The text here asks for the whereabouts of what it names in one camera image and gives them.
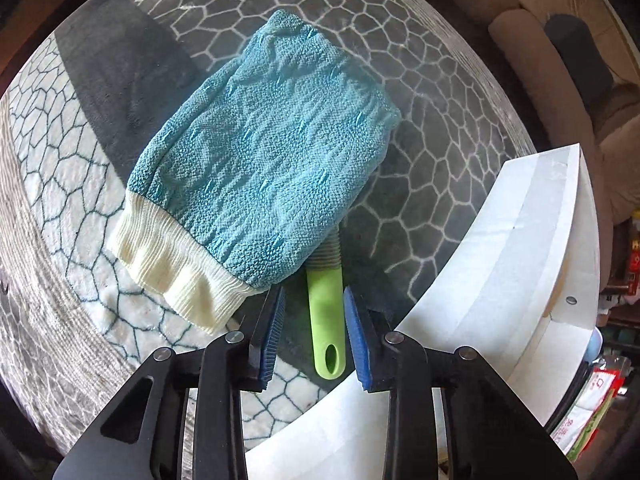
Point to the brown sofa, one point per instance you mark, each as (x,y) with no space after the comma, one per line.
(520,45)

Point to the dark blue lumbar pillow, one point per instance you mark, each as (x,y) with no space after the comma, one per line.
(577,55)

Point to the beige sofa cushion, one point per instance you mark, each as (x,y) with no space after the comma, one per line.
(555,2)

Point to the white cardboard box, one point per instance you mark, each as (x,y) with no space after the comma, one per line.
(475,285)

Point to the blue knitted bath mitt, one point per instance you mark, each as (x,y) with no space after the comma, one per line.
(260,160)

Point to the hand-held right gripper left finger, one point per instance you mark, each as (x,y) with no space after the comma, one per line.
(267,345)

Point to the blue and white container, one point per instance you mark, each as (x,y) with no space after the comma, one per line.
(596,345)

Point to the grey patterned blanket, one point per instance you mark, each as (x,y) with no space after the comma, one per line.
(100,85)

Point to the white and red snack bag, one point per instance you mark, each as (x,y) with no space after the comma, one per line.
(585,410)

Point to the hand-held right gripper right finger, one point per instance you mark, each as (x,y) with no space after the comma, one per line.
(357,345)

